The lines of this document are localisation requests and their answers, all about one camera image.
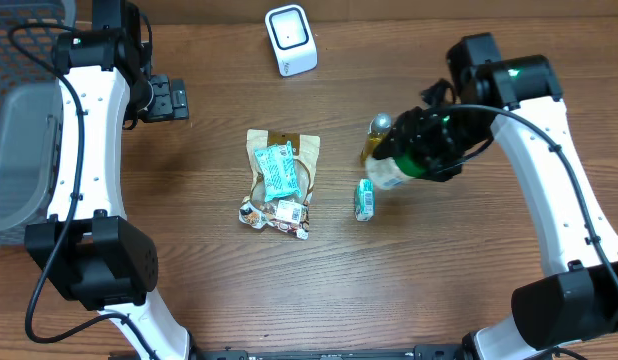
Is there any clear plastic container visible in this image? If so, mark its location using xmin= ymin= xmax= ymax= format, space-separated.
xmin=360 ymin=113 xmax=393 ymax=165

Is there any green lid spice jar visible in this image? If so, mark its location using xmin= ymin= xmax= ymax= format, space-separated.
xmin=365 ymin=154 xmax=427 ymax=190

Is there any teal small carton box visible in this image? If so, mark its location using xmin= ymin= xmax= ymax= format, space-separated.
xmin=354 ymin=179 xmax=375 ymax=222

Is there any brown Pantree snack packet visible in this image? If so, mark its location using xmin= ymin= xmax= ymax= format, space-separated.
xmin=243 ymin=129 xmax=321 ymax=206

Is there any teal white snack packet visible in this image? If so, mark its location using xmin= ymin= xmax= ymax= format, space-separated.
xmin=254 ymin=141 xmax=302 ymax=202

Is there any brown white snack wrapper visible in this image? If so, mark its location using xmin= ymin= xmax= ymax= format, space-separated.
xmin=238 ymin=195 xmax=310 ymax=240

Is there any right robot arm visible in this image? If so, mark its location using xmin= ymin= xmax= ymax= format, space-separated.
xmin=365 ymin=33 xmax=618 ymax=359

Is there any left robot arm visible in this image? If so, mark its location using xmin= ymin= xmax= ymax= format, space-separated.
xmin=24 ymin=0 xmax=196 ymax=359

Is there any white barcode scanner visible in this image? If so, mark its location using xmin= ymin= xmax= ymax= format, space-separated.
xmin=264 ymin=4 xmax=318 ymax=77

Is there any grey plastic mesh basket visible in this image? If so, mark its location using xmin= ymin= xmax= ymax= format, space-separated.
xmin=0 ymin=0 xmax=76 ymax=245

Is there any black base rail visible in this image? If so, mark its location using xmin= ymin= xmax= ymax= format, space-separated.
xmin=189 ymin=344 xmax=473 ymax=360

